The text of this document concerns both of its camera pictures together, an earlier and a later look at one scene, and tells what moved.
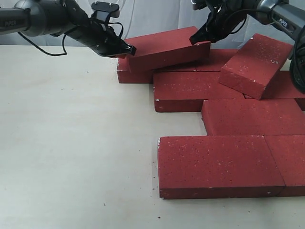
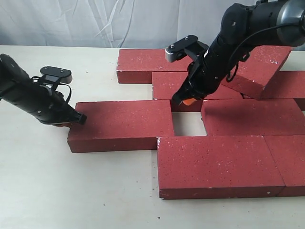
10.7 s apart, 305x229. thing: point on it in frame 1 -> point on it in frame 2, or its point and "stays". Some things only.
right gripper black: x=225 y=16 -> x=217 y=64
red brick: x=289 y=152 stays
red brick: x=254 y=67 stays
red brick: x=215 y=166 stays
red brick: x=167 y=48 -> x=120 y=126
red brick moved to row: x=185 y=91 stays
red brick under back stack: x=125 y=76 stays
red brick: x=253 y=117 stays
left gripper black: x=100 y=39 -> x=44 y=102
